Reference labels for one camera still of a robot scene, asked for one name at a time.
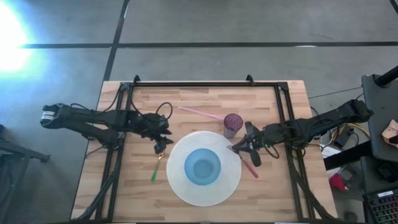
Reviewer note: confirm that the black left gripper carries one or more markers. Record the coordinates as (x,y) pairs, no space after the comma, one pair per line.
(152,124)

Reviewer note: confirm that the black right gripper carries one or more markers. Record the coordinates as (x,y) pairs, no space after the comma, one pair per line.
(256,140)

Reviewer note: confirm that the purple plastic tumbler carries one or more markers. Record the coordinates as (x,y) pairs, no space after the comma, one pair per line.
(233,123)

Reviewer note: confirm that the pink drinking straw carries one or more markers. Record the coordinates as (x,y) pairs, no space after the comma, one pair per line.
(202,113)

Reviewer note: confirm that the light blue plastic bowl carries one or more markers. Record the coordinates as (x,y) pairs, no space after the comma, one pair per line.
(202,168)

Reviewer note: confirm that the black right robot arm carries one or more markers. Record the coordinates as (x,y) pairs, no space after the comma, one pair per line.
(329,119)

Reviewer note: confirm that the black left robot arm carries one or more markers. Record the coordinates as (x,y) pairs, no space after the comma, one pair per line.
(77,119)

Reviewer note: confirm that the white round woven placemat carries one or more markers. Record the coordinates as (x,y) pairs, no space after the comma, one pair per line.
(186,196)

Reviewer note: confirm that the white paper sheet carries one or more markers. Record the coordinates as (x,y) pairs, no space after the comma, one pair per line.
(329,151)

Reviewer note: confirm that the small red object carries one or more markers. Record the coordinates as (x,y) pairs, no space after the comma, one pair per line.
(337,183)

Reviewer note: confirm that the dark grey side desk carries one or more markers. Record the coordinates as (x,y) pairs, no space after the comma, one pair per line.
(379,124)

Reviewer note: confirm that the black wheeled stand base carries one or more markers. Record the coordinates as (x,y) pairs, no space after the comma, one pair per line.
(18,152)

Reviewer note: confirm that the crumpled brown paper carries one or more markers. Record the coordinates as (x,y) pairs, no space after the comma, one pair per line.
(391,132)

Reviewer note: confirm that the backlit rainbow keyboard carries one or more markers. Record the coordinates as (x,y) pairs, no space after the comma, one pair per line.
(384,207)

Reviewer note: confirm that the black desk pole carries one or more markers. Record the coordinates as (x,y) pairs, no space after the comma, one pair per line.
(387,77)

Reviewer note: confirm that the black aluminium rig frame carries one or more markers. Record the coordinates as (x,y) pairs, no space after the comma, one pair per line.
(202,84)

